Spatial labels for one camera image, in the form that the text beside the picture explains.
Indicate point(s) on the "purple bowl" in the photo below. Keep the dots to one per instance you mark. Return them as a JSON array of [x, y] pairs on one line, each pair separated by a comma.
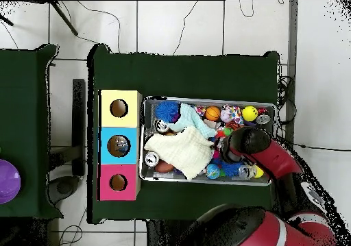
[[8, 180]]

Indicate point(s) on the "blue furry monster toy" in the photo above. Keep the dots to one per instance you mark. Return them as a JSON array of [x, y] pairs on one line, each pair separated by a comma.
[[167, 111]]

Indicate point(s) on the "wooden box with three holes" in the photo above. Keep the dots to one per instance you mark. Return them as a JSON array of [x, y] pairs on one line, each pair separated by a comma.
[[107, 152]]

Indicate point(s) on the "yellow smiley ball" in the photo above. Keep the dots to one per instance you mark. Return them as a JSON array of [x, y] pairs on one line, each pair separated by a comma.
[[249, 113]]

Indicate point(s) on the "cream waffle cloth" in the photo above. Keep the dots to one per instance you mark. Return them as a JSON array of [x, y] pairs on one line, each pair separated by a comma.
[[183, 150]]

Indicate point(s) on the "dark green side table cloth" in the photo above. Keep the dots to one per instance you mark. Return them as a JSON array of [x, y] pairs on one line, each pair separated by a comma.
[[24, 106]]

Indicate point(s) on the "clear packet of blue sweets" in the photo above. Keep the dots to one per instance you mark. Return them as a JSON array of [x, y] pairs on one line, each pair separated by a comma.
[[122, 145]]

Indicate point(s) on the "blue spiky rubber ball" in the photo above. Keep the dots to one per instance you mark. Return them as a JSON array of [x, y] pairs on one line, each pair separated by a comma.
[[230, 169]]

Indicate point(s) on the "grey stand foot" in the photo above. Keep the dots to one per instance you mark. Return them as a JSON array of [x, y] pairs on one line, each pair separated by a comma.
[[63, 187]]

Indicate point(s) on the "mint waffle cloth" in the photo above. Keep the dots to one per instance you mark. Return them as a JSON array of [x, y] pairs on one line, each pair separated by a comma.
[[192, 118]]

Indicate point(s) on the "black tripod leg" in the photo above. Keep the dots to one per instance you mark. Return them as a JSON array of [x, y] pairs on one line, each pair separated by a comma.
[[64, 17], [6, 20]]

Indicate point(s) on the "blue green globe ball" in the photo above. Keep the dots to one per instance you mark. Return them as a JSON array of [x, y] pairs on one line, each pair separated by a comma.
[[212, 171]]

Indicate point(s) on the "small orange basketball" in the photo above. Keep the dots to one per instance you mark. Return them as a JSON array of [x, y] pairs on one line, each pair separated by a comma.
[[212, 113]]

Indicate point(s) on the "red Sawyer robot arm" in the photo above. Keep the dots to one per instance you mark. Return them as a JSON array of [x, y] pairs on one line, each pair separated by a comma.
[[274, 158]]

